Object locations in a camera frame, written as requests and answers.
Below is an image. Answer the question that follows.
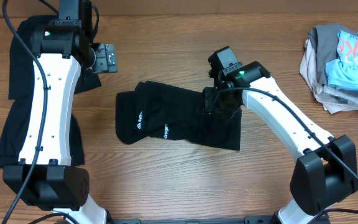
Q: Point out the black t-shirt with logo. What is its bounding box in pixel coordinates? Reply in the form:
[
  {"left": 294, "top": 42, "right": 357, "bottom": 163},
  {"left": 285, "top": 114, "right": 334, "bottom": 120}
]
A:
[{"left": 115, "top": 81, "right": 242, "bottom": 151}]

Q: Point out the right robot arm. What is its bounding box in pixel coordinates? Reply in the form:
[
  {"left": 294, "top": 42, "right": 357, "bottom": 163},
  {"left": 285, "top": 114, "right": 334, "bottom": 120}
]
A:
[{"left": 203, "top": 46, "right": 358, "bottom": 223}]

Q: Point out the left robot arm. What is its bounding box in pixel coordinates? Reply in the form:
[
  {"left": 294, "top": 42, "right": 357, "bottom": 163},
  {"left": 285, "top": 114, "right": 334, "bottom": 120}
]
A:
[{"left": 2, "top": 1, "right": 117, "bottom": 223}]

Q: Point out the black folded garment pile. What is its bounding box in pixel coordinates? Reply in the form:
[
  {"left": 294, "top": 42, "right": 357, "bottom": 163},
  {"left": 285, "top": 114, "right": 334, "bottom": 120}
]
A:
[{"left": 0, "top": 15, "right": 101, "bottom": 169}]

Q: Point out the beige garment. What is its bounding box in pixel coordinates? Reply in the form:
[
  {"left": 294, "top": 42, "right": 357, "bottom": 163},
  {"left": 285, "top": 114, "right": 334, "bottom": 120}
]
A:
[{"left": 300, "top": 39, "right": 358, "bottom": 114}]

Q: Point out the grey t-shirt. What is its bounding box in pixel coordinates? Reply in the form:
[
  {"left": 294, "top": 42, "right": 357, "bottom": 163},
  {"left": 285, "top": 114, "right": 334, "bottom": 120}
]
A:
[{"left": 308, "top": 24, "right": 358, "bottom": 85}]

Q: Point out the light blue printed t-shirt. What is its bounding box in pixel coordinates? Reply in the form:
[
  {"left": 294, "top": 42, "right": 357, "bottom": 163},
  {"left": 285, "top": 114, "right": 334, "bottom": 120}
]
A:
[{"left": 325, "top": 30, "right": 358, "bottom": 92}]

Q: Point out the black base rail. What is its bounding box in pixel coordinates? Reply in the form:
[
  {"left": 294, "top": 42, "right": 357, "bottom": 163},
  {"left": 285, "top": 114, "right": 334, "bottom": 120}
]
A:
[{"left": 108, "top": 215, "right": 279, "bottom": 224}]

